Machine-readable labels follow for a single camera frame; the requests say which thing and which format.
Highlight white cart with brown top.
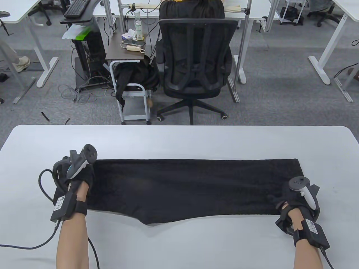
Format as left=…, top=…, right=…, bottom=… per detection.
left=105, top=32, right=153, bottom=126

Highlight clear plastic bottle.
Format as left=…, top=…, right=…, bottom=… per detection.
left=134, top=11, right=144, bottom=40

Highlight white wire cart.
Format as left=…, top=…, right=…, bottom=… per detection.
left=280, top=0, right=307, bottom=26

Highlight aluminium floor rail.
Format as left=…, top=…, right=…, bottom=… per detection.
left=333, top=63, right=359, bottom=103

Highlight black keyboard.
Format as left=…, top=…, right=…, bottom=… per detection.
left=64, top=0, right=91, bottom=19

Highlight black mesh office chair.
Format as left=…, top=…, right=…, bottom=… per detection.
left=156, top=18, right=239, bottom=126

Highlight tangle of floor cables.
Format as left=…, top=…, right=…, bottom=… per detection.
left=58, top=76, right=112, bottom=103

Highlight black glove cable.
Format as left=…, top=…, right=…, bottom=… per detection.
left=38, top=168, right=61, bottom=205

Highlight person's left forearm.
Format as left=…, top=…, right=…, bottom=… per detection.
left=56, top=180, right=91, bottom=269

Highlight black bag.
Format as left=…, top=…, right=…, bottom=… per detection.
left=283, top=6, right=302, bottom=24

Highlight black draped jacket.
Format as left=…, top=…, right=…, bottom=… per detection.
left=114, top=55, right=160, bottom=108

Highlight black computer tower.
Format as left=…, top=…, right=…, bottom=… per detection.
left=72, top=31, right=110, bottom=90

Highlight black keyboard tray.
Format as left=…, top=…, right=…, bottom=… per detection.
left=59, top=0, right=103, bottom=25

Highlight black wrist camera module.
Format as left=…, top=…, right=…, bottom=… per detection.
left=50, top=192, right=88, bottom=223
left=293, top=219, right=331, bottom=249

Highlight person's right hand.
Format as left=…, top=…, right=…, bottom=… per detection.
left=266, top=182, right=321, bottom=236

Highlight black swivel chair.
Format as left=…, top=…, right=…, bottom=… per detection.
left=307, top=0, right=341, bottom=27
left=28, top=0, right=70, bottom=26

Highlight black phone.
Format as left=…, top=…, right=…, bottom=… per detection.
left=121, top=39, right=146, bottom=47

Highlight green white plastic bag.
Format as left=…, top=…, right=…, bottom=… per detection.
left=62, top=24, right=93, bottom=41

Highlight black trousers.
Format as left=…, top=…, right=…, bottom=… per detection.
left=53, top=158, right=306, bottom=226

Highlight person's right forearm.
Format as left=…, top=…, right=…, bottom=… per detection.
left=286, top=209, right=324, bottom=269

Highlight aluminium frame post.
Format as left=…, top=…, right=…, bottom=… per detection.
left=116, top=0, right=126, bottom=33
left=228, top=0, right=252, bottom=103
left=101, top=0, right=116, bottom=35

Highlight person's left hand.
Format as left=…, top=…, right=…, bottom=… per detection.
left=52, top=157, right=96, bottom=198

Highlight long black braided cable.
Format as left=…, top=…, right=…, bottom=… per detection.
left=0, top=220, right=61, bottom=250
left=320, top=247, right=335, bottom=269

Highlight grey white hand controller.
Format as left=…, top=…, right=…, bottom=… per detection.
left=66, top=144, right=98, bottom=180
left=289, top=176, right=320, bottom=209

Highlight white office desk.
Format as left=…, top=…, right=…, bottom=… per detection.
left=0, top=0, right=60, bottom=88
left=309, top=0, right=359, bottom=85
left=93, top=0, right=281, bottom=33

